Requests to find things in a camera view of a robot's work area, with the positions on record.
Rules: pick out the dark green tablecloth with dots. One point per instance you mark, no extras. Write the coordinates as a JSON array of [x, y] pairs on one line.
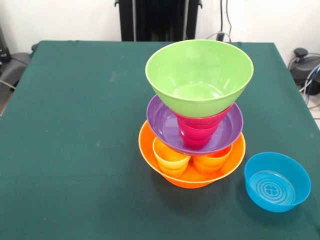
[[75, 150]]

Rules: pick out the light green bowl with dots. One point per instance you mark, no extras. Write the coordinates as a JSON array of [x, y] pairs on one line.
[[190, 67]]

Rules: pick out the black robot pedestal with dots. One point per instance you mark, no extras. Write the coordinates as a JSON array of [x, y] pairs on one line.
[[160, 20]]

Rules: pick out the black metal stand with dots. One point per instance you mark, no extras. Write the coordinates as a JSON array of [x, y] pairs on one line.
[[3, 50]]

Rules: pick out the red-pink cup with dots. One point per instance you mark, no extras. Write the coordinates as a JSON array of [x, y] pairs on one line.
[[197, 137]]

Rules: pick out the yellow cup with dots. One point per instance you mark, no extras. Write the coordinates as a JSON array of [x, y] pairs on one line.
[[172, 165]]

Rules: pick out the orange cup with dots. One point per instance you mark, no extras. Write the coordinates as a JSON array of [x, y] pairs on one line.
[[210, 166]]

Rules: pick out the large orange bowl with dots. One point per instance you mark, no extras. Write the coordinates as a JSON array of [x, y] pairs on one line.
[[147, 155]]

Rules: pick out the light blue bowl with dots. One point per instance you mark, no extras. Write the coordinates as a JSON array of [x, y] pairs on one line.
[[302, 180]]

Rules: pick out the red-pink bowl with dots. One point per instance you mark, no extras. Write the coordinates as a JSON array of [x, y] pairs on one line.
[[200, 120]]

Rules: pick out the purple bowl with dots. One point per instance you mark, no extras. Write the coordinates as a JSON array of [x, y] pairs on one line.
[[160, 125]]

